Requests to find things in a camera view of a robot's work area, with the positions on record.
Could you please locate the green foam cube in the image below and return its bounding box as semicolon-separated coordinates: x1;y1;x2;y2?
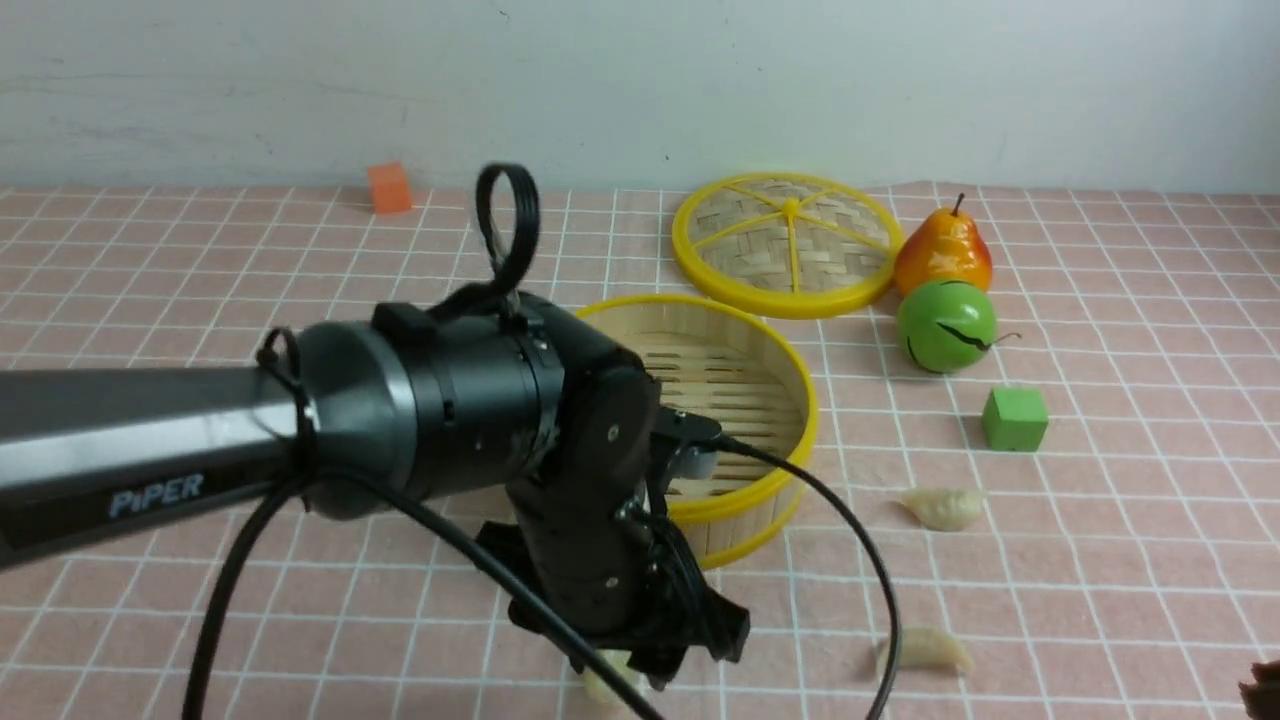
980;386;1050;454

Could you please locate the black cable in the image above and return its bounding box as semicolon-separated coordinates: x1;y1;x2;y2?
180;164;902;720

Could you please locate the orange foam cube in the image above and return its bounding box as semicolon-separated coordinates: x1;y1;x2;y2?
367;161;413;215

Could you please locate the yellow woven steamer lid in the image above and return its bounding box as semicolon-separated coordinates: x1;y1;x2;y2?
669;173;905;320

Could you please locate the pale dumpling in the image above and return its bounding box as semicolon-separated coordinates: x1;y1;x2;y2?
580;650;652;708
897;626;975;676
897;487;986;532

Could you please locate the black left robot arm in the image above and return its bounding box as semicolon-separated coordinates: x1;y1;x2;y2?
1;293;750;685

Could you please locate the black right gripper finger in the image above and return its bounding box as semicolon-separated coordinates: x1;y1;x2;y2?
1238;660;1280;720

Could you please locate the orange toy pear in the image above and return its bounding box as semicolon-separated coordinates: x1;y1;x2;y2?
892;193;995;297

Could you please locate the pink checkered tablecloth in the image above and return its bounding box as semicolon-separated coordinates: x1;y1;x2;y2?
1;186;1279;719

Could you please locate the bamboo steamer tray yellow rim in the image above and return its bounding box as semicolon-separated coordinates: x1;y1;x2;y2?
579;293;820;569

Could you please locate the green toy watermelon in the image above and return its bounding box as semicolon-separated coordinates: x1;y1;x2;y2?
896;279;1021;375

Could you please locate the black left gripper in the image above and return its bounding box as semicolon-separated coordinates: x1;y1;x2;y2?
476;480;751;685

